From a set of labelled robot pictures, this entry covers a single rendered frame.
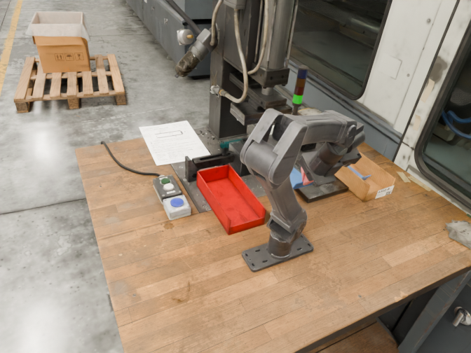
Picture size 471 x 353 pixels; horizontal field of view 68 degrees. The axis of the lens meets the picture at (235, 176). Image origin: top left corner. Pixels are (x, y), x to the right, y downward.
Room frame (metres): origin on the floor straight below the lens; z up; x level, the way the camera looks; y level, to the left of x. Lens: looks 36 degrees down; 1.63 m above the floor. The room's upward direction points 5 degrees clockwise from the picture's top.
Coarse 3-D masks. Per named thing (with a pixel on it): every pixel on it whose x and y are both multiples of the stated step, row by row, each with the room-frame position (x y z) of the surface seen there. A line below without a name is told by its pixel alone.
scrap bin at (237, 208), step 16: (208, 176) 0.95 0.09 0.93; (224, 176) 0.98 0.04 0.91; (208, 192) 0.84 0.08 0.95; (224, 192) 0.90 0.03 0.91; (240, 192) 0.90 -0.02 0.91; (224, 208) 0.82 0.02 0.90; (240, 208) 0.83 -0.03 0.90; (256, 208) 0.81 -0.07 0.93; (224, 224) 0.74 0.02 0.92; (240, 224) 0.73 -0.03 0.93; (256, 224) 0.76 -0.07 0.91
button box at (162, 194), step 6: (108, 150) 1.08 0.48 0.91; (120, 162) 1.01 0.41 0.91; (126, 168) 0.98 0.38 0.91; (144, 174) 0.96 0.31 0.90; (150, 174) 0.96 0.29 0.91; (156, 174) 0.96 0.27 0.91; (156, 180) 0.90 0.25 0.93; (174, 180) 0.91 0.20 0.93; (156, 186) 0.87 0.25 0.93; (162, 186) 0.87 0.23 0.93; (174, 186) 0.87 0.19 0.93; (156, 192) 0.87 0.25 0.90; (162, 192) 0.84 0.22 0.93; (168, 192) 0.85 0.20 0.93; (174, 192) 0.85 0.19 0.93; (180, 192) 0.85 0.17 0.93; (162, 198) 0.82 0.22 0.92; (162, 204) 0.82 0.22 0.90
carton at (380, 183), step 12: (348, 168) 1.01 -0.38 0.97; (360, 168) 1.11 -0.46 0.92; (372, 168) 1.06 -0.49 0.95; (348, 180) 1.00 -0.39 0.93; (360, 180) 0.96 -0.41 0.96; (372, 180) 1.05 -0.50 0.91; (384, 180) 1.01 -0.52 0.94; (360, 192) 0.94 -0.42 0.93; (372, 192) 0.98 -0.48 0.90; (384, 192) 0.97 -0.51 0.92
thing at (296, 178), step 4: (292, 172) 0.93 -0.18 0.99; (296, 172) 0.93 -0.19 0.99; (292, 176) 0.90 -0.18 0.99; (296, 176) 0.90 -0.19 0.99; (300, 176) 0.90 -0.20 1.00; (292, 180) 0.88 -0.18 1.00; (296, 180) 0.88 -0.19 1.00; (300, 180) 0.88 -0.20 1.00; (292, 184) 0.86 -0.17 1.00; (296, 184) 0.83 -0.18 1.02; (300, 184) 0.84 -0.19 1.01; (308, 184) 0.86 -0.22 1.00; (312, 184) 0.87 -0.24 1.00
